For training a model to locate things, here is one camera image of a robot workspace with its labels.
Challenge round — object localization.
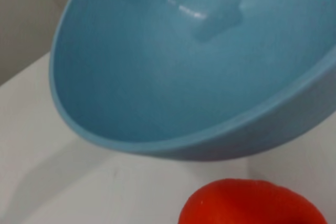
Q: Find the blue plastic bowl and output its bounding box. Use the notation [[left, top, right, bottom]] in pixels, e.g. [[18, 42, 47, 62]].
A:
[[48, 0, 336, 162]]

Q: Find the orange toy mandarin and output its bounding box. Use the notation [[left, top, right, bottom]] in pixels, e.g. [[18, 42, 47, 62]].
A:
[[178, 178, 329, 224]]

